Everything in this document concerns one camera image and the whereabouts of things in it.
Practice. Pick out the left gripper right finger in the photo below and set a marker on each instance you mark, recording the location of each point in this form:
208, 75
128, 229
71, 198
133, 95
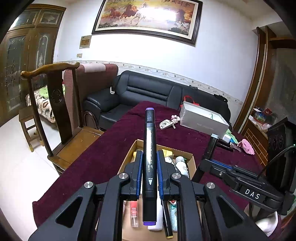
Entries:
203, 213

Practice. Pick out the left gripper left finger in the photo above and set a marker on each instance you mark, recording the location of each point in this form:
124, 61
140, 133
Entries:
95, 211

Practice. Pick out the teal wipes packet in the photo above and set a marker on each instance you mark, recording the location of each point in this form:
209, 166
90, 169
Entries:
173, 216

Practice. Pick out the clear plastic blister pack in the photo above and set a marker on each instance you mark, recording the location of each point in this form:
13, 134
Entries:
133, 214

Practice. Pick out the white green-label bottle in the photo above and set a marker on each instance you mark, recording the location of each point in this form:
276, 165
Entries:
182, 166

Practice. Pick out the purple-capped black marker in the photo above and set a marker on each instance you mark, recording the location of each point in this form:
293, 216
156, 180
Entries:
149, 173

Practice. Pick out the grey-capped black marker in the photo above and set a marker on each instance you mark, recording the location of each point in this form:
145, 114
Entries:
208, 153

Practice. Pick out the maroon sleeved right forearm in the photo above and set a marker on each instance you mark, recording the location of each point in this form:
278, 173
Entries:
286, 230

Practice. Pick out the white gloved right hand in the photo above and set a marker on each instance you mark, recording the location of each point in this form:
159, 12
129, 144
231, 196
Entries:
268, 224

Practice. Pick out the lower gold-capped black pen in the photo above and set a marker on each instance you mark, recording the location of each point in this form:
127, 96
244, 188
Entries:
167, 221

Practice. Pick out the wooden brick-pattern cabinet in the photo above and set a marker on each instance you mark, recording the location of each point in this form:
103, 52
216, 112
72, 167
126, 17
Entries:
258, 140

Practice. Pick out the pink cloth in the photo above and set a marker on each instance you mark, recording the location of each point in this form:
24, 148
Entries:
246, 146

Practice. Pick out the maroon velvet tablecloth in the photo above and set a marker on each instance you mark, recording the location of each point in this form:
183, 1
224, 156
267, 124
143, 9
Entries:
102, 160

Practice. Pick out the green cloth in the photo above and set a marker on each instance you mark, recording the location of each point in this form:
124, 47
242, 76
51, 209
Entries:
232, 137

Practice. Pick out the grey rectangular box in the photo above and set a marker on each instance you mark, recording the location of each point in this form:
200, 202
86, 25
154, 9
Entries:
202, 120

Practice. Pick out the black leather sofa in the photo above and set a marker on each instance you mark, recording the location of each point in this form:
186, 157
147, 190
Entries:
107, 106

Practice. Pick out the brown armchair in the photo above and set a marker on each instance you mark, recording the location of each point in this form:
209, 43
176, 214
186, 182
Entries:
91, 78

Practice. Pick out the wooden glass-door wardrobe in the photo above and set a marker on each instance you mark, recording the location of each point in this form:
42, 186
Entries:
28, 45

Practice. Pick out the framed horse painting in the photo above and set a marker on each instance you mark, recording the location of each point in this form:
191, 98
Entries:
169, 19

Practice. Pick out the small wall plaque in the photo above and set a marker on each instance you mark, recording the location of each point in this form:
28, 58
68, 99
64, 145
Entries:
85, 42

